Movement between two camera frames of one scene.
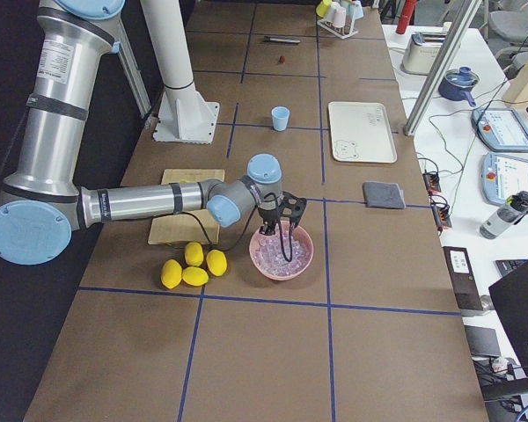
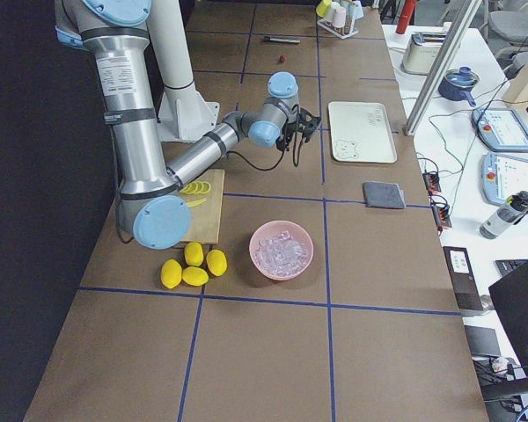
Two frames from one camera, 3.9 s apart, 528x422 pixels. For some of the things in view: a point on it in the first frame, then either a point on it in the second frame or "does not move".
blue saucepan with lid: (457, 83) does not move
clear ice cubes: (268, 252) does not move
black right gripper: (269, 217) → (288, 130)
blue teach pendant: (502, 176) does not move
